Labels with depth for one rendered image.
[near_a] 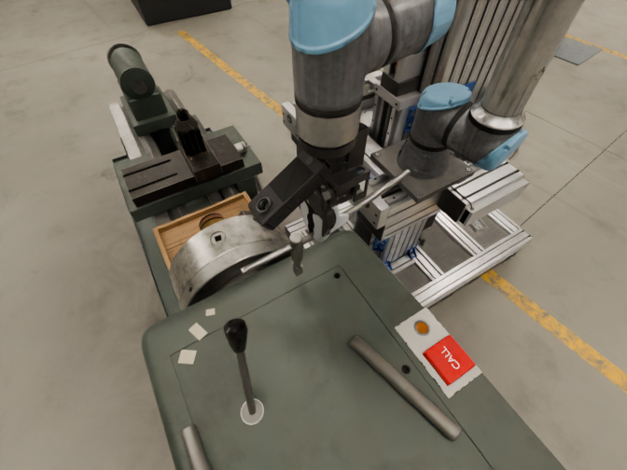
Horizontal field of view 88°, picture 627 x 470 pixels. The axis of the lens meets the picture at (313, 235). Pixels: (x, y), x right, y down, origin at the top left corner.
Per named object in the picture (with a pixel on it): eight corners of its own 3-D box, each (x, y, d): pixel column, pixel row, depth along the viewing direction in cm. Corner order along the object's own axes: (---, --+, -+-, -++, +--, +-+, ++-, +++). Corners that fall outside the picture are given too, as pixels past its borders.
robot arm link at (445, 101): (428, 116, 94) (443, 70, 84) (466, 139, 88) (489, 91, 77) (400, 131, 90) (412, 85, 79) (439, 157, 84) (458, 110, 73)
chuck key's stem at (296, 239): (296, 279, 61) (293, 244, 51) (290, 270, 62) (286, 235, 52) (305, 273, 61) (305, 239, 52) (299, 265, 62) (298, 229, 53)
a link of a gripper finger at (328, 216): (336, 239, 50) (337, 199, 43) (327, 243, 49) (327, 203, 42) (319, 220, 52) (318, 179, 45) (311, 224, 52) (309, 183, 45)
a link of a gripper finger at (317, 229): (351, 240, 56) (355, 202, 48) (323, 255, 54) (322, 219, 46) (341, 228, 57) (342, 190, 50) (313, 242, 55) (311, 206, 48)
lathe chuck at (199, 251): (302, 280, 99) (289, 219, 73) (208, 335, 92) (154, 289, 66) (289, 258, 104) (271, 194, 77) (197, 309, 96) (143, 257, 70)
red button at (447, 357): (471, 367, 54) (477, 364, 53) (446, 387, 53) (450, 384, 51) (446, 337, 57) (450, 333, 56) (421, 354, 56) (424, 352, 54)
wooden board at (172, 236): (282, 251, 114) (281, 244, 111) (182, 300, 103) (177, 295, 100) (246, 198, 129) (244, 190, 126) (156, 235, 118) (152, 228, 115)
